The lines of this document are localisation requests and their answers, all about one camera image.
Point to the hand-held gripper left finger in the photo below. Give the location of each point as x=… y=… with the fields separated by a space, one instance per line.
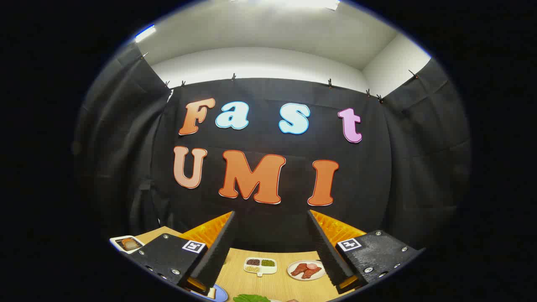
x=220 y=247

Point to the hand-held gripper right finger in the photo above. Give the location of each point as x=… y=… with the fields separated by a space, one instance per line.
x=325 y=247

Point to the green lettuce leaf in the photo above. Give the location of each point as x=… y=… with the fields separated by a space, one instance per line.
x=251 y=298

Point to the brown meat piece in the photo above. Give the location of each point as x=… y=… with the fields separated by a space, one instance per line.
x=312 y=273
x=298 y=269

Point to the pile of dark red beans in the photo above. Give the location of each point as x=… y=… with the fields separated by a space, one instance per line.
x=253 y=262

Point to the pile of yellow soybeans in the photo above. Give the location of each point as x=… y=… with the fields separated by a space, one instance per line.
x=252 y=269

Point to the white oval plate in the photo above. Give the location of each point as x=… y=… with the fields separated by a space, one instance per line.
x=293 y=277

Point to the white divided dish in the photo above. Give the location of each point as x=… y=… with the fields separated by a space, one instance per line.
x=261 y=271

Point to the blue round plate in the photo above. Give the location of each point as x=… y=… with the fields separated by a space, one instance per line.
x=221 y=294

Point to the pile of green beans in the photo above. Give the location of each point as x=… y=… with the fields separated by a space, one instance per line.
x=268 y=263

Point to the white toaster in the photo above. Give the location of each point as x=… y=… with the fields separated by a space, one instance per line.
x=115 y=240

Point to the white ceiling light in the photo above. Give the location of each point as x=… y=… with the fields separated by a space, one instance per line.
x=289 y=3
x=145 y=33

